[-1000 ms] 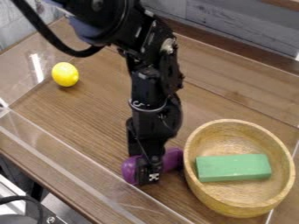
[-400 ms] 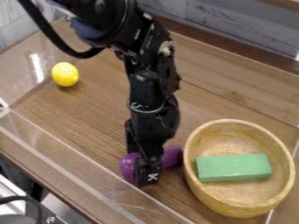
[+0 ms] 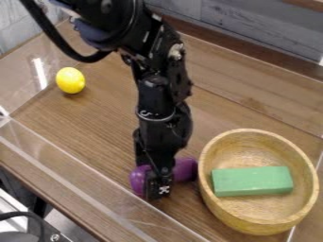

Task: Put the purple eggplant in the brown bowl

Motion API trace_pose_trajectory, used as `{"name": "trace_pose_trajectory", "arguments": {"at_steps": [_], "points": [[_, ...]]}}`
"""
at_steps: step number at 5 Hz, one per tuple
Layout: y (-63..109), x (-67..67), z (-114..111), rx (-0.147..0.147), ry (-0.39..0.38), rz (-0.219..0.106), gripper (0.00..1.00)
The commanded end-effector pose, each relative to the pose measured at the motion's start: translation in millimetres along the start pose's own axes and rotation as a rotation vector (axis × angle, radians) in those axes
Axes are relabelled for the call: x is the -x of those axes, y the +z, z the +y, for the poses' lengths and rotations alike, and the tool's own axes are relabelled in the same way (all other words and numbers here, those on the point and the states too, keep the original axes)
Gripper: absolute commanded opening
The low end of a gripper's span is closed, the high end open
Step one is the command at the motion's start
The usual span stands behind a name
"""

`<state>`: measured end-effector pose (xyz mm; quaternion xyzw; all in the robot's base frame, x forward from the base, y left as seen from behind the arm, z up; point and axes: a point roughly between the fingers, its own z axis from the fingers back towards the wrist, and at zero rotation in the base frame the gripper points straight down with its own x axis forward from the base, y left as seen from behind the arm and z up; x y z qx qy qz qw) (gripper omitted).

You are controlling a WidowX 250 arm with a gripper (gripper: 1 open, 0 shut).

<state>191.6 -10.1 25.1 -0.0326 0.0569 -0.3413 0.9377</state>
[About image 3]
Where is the black cable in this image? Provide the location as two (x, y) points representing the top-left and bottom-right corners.
(18, 0), (112, 63)

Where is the black metal bracket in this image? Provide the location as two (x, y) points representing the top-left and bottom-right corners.
(27, 213), (74, 242)

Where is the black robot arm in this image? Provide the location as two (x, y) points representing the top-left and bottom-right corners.
(58, 0), (195, 199)

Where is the green rectangular block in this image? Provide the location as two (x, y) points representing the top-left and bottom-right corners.
(211, 166), (294, 197)

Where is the brown wooden bowl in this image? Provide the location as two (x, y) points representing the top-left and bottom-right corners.
(198, 129), (319, 235)

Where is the yellow toy lemon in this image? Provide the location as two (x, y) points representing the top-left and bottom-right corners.
(56, 67), (86, 95)

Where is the clear acrylic tray wall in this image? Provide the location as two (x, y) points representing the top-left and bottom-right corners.
(0, 113), (208, 242)

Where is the purple toy eggplant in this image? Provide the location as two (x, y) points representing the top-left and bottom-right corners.
(128, 157), (198, 199)

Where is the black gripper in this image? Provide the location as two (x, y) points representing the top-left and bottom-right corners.
(131, 102), (195, 201)

